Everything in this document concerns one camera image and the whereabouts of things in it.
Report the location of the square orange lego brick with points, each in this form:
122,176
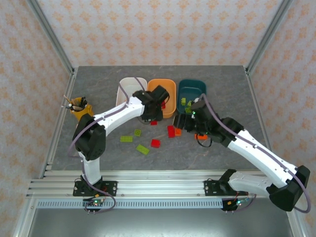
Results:
178,132

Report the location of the long red lego brick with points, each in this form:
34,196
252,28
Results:
170,131

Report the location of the square green lego brick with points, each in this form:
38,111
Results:
183,101

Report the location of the long green lego brick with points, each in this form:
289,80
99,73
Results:
142,149
126,138

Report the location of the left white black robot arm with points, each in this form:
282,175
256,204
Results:
116,113

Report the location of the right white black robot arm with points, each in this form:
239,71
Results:
259,158

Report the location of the orange plastic container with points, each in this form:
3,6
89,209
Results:
169,111

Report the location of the long orange lego brick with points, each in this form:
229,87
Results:
201,137

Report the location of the teal plastic container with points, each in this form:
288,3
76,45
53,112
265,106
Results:
190,89

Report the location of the white plastic container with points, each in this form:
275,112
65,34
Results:
130,85

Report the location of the black marker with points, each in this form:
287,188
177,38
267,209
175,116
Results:
85,101
81,101

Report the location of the yellow pen cup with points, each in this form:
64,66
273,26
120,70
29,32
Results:
82,113

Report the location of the wooden white-tipped pencil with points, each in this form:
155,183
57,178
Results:
69,100

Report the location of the black white-capped pen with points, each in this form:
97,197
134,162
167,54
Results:
66,106

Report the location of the grey metal shelf sheet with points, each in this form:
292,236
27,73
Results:
160,224

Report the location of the aluminium side rail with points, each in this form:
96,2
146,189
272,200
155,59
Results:
253,86
70,86

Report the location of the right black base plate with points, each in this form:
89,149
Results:
209,188

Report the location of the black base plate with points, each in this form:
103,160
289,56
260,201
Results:
209,188
111,188

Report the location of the aluminium front rail frame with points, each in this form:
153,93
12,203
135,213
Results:
160,182

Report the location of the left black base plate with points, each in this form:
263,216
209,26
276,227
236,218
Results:
111,188

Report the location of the aluminium corner post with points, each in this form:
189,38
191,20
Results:
269,34
52,34

